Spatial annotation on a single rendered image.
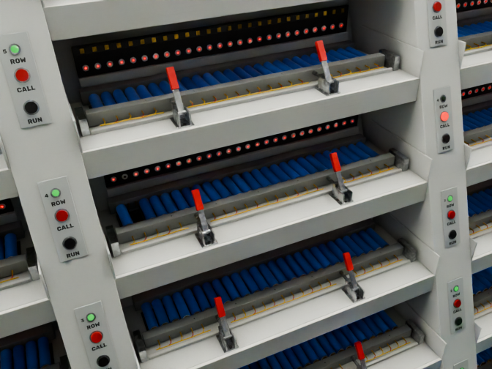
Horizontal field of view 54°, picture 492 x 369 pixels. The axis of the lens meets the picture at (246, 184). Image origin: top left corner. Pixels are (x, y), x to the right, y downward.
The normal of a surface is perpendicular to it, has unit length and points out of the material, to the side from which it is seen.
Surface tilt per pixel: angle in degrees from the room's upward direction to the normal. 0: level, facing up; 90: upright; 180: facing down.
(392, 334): 20
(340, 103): 110
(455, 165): 90
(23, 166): 90
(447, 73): 90
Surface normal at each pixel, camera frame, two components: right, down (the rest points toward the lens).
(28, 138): 0.36, 0.18
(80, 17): 0.40, 0.49
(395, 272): -0.04, -0.83
